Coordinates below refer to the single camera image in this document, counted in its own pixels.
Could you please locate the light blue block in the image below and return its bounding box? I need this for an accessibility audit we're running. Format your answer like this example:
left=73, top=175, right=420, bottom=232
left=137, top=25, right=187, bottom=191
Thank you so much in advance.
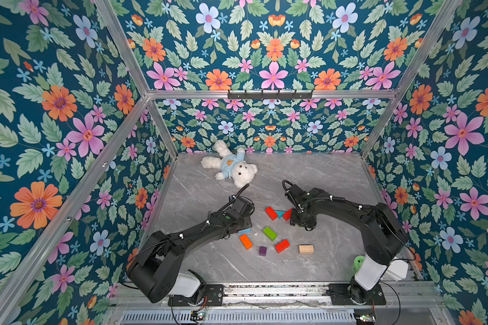
left=238, top=228, right=252, bottom=236

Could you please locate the red block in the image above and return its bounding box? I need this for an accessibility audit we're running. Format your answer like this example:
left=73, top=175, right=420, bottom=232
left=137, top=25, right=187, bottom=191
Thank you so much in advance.
left=282, top=209, right=293, bottom=222
left=275, top=239, right=291, bottom=254
left=265, top=207, right=278, bottom=220

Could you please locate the natural wood block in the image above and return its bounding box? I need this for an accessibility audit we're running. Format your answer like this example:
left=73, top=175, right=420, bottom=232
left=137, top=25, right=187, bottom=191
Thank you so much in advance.
left=298, top=245, right=314, bottom=255

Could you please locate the green block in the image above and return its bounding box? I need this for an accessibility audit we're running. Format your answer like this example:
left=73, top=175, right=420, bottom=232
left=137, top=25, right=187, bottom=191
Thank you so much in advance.
left=263, top=227, right=277, bottom=241

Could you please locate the teal triangle block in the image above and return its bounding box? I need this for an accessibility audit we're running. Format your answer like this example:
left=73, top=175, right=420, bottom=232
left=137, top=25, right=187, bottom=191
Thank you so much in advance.
left=275, top=211, right=285, bottom=219

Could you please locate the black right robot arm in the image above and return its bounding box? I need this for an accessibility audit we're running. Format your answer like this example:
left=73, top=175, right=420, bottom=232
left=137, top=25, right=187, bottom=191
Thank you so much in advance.
left=282, top=180, right=408, bottom=305

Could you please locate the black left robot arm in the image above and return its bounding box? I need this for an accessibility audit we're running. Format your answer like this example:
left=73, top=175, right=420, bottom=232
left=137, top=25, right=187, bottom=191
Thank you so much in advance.
left=127, top=184, right=255, bottom=305

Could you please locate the orange block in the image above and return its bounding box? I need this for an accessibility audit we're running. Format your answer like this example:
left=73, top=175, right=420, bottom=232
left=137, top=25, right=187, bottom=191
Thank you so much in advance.
left=239, top=234, right=253, bottom=250

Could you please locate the purple cube block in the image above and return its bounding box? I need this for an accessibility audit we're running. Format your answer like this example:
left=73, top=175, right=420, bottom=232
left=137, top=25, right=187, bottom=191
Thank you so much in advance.
left=258, top=246, right=267, bottom=257

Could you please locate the white teddy bear blue shirt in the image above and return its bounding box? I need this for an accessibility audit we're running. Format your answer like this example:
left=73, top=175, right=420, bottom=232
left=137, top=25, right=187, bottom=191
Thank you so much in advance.
left=201, top=140, right=258, bottom=188

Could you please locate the left small circuit board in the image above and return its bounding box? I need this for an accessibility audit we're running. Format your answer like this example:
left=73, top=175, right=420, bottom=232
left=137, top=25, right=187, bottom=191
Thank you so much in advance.
left=190, top=310, right=207, bottom=322

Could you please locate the small circuit board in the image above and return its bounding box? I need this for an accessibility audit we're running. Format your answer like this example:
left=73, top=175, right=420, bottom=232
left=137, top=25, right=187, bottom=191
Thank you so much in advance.
left=190, top=310, right=207, bottom=322
left=354, top=312, right=376, bottom=325

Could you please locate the right small circuit board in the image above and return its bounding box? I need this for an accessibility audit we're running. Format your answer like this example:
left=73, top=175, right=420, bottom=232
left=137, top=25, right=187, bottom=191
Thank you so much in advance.
left=354, top=312, right=376, bottom=325

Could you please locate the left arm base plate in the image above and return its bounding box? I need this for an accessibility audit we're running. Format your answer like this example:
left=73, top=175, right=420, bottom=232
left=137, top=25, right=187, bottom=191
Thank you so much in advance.
left=168, top=284, right=224, bottom=307

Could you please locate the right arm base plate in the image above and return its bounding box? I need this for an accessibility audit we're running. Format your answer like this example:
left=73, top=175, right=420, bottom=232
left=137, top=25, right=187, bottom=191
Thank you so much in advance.
left=326, top=283, right=386, bottom=306

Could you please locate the white vented cable duct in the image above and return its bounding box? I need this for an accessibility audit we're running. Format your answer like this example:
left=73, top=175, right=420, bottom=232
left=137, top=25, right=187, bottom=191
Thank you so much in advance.
left=121, top=310, right=356, bottom=324

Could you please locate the black hook rail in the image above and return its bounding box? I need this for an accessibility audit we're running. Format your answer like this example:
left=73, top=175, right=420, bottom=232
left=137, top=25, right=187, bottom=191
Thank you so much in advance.
left=226, top=90, right=313, bottom=101

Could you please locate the aluminium front rail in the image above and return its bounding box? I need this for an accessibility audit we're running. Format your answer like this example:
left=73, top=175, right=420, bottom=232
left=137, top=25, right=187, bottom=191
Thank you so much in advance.
left=109, top=281, right=444, bottom=310

